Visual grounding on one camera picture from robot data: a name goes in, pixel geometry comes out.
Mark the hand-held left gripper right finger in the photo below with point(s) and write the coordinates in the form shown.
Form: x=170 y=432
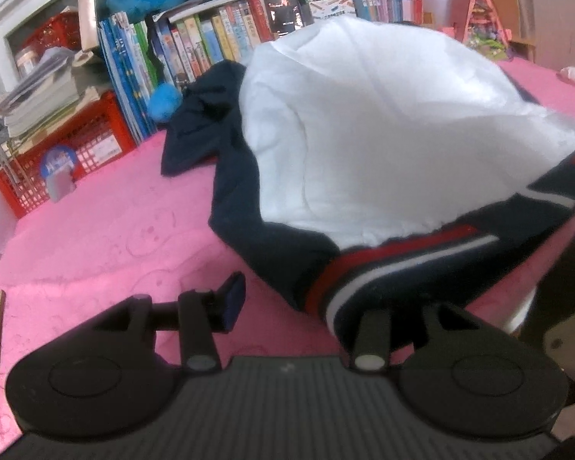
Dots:
x=371 y=340

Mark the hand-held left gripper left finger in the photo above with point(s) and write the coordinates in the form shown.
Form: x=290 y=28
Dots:
x=233 y=302

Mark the white and navy jacket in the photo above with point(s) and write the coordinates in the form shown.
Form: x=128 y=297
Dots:
x=388 y=129

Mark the blue plush ball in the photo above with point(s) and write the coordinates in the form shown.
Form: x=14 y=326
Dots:
x=164 y=101

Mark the large red plastic crate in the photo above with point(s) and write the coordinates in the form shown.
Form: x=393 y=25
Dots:
x=96 y=139

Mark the blue round tag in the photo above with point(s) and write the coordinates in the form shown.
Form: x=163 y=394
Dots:
x=57 y=165

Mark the row of thin blue booklets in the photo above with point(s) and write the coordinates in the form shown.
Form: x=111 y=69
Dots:
x=124 y=76

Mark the row of thick colourful books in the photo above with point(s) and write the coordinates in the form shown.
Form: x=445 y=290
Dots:
x=211 y=43

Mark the stack of worn books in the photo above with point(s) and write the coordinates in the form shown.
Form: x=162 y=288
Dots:
x=43 y=100

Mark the white shelf board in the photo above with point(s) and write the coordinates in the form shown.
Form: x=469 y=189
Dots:
x=211 y=5

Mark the dark photo magazine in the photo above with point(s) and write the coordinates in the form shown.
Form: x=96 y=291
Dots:
x=287 y=9

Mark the white box with colourful print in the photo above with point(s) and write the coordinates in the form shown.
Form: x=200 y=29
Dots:
x=333 y=8

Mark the clear plastic jar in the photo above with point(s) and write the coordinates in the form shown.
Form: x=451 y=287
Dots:
x=28 y=60

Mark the beige hardcover book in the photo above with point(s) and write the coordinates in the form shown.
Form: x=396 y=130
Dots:
x=88 y=14

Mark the small red plastic crate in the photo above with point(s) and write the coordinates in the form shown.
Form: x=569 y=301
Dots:
x=57 y=28

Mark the triangular colourful toy rack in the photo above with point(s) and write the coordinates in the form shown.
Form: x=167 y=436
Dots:
x=484 y=24

